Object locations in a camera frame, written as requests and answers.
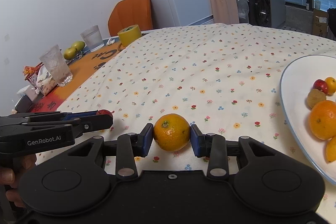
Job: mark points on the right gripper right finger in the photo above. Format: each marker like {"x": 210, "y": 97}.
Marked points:
{"x": 212, "y": 146}

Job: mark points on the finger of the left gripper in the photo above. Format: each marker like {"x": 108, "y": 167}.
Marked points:
{"x": 83, "y": 116}
{"x": 93, "y": 123}

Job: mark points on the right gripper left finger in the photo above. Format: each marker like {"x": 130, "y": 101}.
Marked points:
{"x": 129, "y": 146}

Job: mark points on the large orange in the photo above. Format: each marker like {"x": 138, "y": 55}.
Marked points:
{"x": 322, "y": 120}

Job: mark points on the brown kiwi berry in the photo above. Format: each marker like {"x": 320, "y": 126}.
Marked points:
{"x": 315, "y": 96}

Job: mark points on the small kumquat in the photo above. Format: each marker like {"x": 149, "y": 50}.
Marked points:
{"x": 331, "y": 150}
{"x": 331, "y": 85}

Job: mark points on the red small fruit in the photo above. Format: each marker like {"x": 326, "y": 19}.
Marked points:
{"x": 321, "y": 85}
{"x": 104, "y": 112}

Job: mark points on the person's left hand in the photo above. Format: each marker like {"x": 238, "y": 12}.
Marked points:
{"x": 11, "y": 177}

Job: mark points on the orange cat placemat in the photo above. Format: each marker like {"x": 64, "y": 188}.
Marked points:
{"x": 78, "y": 77}

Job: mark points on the tissue pack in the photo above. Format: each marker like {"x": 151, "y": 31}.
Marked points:
{"x": 45, "y": 82}

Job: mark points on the red basket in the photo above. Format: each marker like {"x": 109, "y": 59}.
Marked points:
{"x": 31, "y": 73}

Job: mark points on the frosted tall glass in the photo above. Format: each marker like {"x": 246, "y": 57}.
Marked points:
{"x": 56, "y": 65}

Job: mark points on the green apple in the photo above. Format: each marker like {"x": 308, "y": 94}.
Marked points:
{"x": 70, "y": 53}
{"x": 78, "y": 46}

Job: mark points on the floral white tablecloth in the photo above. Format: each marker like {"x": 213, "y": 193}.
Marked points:
{"x": 223, "y": 78}

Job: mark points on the clear drinking glass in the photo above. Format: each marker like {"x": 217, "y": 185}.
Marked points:
{"x": 92, "y": 38}

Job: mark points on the yellow tape roll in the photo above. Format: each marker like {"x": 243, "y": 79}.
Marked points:
{"x": 129, "y": 35}

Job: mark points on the white blue-rimmed plate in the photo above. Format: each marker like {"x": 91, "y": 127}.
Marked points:
{"x": 295, "y": 83}

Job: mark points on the orange chair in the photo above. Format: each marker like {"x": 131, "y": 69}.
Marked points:
{"x": 130, "y": 12}

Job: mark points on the cardboard box on floor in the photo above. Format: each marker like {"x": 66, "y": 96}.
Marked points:
{"x": 320, "y": 19}

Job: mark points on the black jacket on chair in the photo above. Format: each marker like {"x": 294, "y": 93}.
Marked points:
{"x": 331, "y": 31}

